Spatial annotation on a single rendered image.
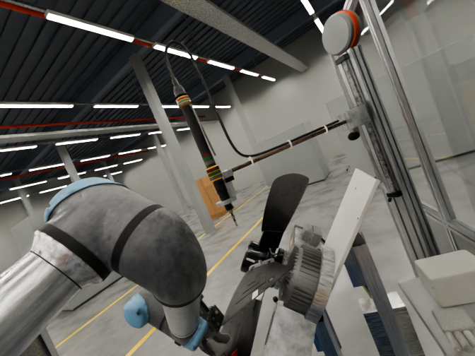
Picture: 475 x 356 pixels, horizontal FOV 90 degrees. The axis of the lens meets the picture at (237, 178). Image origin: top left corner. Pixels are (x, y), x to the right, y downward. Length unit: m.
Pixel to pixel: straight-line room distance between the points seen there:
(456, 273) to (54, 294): 1.03
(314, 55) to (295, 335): 12.79
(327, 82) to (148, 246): 12.72
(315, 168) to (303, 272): 7.16
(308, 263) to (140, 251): 0.62
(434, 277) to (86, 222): 0.99
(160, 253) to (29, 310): 0.15
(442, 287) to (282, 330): 0.53
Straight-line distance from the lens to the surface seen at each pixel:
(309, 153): 7.89
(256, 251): 0.89
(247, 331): 0.90
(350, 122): 1.05
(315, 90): 12.99
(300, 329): 0.89
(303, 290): 0.87
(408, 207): 1.21
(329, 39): 1.21
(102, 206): 0.39
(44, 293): 0.39
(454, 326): 1.02
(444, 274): 1.06
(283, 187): 0.80
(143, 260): 0.36
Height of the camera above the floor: 1.55
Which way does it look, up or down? 3 degrees down
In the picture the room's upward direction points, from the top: 23 degrees counter-clockwise
